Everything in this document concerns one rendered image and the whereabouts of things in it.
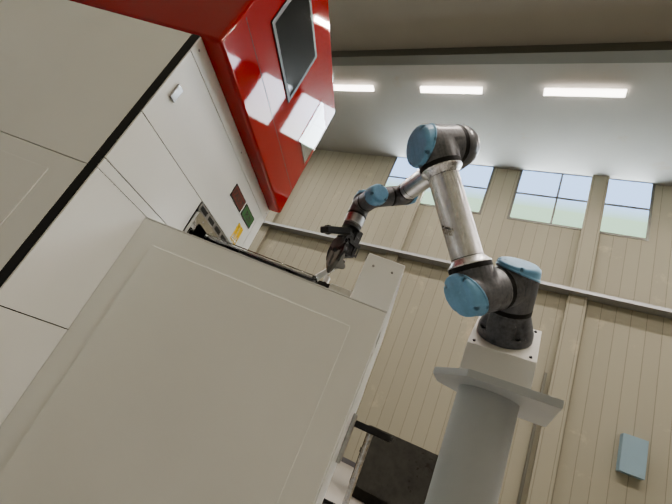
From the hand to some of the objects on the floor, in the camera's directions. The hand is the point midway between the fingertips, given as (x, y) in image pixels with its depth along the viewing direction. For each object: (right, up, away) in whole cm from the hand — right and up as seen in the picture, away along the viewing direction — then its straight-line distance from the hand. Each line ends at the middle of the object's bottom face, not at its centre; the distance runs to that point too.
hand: (328, 268), depth 145 cm
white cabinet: (-44, -85, -40) cm, 104 cm away
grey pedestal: (+22, -103, -70) cm, 127 cm away
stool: (+5, -176, +120) cm, 213 cm away
